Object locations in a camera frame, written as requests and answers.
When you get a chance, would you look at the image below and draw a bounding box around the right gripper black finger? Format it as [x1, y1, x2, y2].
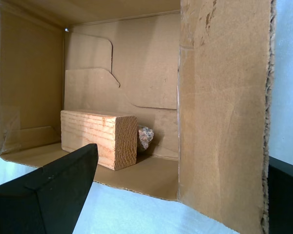
[269, 156, 293, 234]
[0, 143, 99, 234]

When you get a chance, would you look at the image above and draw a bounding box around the light wooden block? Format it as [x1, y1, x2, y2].
[60, 109, 138, 172]

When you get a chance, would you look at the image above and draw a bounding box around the brown cardboard box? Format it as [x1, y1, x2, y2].
[0, 0, 277, 234]

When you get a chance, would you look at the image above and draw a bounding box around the speckled granite rock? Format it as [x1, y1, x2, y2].
[137, 124, 155, 153]

